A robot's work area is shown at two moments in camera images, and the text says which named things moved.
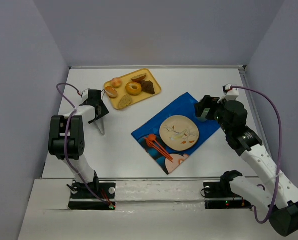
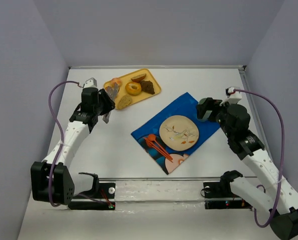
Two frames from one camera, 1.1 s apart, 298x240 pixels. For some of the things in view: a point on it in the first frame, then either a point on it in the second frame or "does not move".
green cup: [202, 118] does not move
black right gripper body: [204, 108] does not move
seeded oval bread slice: [124, 101] does not move
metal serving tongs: [103, 133] → [112, 91]
